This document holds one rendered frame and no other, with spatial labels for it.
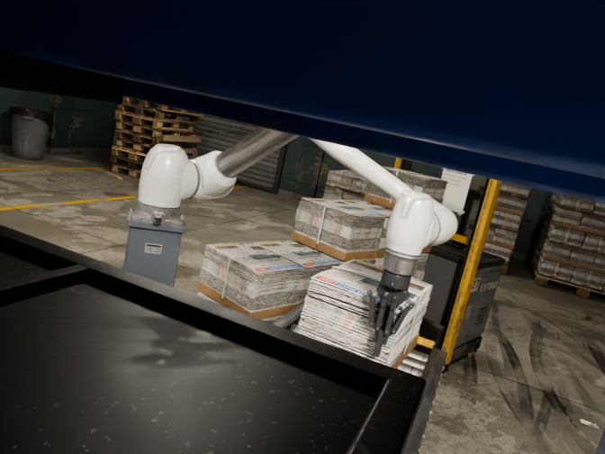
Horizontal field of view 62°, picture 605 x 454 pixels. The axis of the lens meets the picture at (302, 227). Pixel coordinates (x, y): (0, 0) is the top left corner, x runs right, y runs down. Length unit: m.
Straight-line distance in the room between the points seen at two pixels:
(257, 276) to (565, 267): 5.76
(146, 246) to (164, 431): 1.67
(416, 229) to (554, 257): 6.14
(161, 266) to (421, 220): 1.03
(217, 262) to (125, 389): 2.02
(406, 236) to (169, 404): 1.05
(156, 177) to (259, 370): 1.58
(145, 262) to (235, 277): 0.45
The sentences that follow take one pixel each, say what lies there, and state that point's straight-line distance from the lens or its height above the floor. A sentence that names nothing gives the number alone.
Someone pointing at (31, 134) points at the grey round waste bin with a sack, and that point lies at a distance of 8.97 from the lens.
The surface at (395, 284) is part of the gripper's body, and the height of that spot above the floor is 1.11.
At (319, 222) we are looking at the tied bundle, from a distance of 2.62.
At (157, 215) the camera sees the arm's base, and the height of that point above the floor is 1.03.
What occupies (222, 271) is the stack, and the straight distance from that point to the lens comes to 2.28.
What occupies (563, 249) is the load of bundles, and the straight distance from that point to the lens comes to 7.37.
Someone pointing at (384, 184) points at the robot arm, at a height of 1.33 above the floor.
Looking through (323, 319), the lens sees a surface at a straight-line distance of 1.49.
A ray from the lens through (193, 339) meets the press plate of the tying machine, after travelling 0.35.
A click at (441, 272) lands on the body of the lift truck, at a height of 0.64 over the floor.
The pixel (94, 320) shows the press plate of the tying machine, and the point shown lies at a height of 1.31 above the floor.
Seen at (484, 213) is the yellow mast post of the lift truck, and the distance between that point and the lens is 3.37.
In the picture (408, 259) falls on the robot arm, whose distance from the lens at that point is 1.30.
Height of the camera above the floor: 1.46
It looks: 12 degrees down
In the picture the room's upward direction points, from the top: 12 degrees clockwise
